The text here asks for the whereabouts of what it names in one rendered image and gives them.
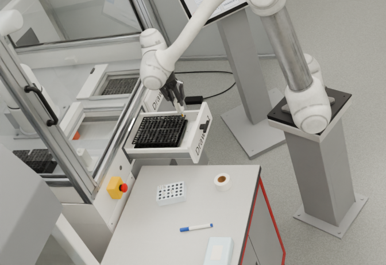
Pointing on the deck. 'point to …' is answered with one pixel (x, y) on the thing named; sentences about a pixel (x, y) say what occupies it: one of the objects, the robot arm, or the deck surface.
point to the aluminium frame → (30, 103)
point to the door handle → (43, 104)
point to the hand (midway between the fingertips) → (178, 105)
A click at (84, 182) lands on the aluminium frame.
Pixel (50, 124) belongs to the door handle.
